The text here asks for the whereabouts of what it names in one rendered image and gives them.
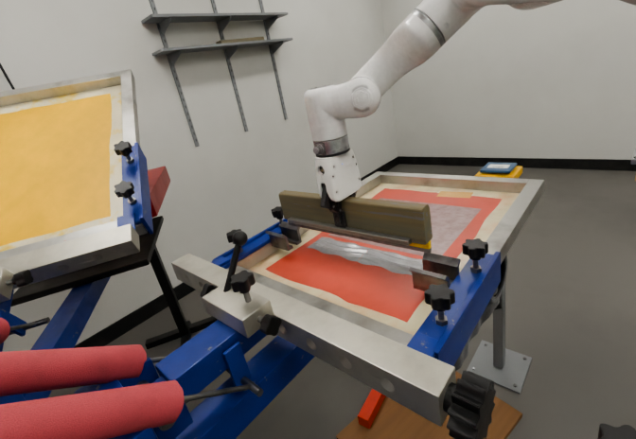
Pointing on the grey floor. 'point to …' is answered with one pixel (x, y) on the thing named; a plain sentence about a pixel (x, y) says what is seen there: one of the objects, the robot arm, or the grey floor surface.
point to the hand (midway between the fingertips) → (344, 215)
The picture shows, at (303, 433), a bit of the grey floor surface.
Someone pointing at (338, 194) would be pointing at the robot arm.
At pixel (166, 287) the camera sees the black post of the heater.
